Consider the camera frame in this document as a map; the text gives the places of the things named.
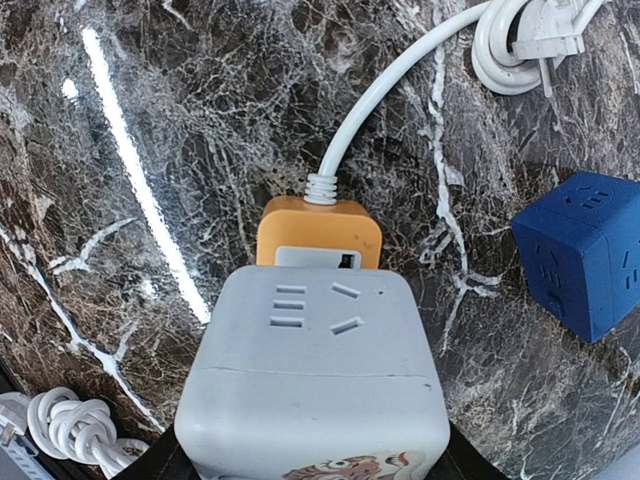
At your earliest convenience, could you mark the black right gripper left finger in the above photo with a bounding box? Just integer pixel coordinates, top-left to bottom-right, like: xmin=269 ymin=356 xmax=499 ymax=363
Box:
xmin=113 ymin=427 xmax=200 ymax=480

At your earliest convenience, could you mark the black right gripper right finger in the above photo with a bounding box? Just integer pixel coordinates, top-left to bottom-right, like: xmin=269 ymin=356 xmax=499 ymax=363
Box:
xmin=434 ymin=422 xmax=505 ymax=480

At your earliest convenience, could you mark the white cube socket adapter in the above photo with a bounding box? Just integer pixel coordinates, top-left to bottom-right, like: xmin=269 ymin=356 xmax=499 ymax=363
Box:
xmin=174 ymin=266 xmax=450 ymax=479

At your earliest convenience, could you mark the purple power strip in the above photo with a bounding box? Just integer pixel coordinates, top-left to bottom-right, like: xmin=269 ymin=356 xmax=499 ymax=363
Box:
xmin=1 ymin=392 xmax=53 ymax=480

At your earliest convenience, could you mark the blue cube socket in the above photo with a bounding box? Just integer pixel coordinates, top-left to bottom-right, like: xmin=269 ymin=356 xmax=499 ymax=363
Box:
xmin=511 ymin=172 xmax=639 ymax=343

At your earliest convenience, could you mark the orange power strip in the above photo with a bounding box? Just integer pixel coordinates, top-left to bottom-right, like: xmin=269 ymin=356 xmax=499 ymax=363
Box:
xmin=256 ymin=196 xmax=383 ymax=270

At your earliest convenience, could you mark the white cord of purple strip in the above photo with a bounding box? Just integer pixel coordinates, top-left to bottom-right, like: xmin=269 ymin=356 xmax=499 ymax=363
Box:
xmin=26 ymin=386 xmax=151 ymax=476

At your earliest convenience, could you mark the white cord of orange strip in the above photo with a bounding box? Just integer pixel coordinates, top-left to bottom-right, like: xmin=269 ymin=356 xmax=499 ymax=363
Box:
xmin=303 ymin=0 xmax=609 ymax=207

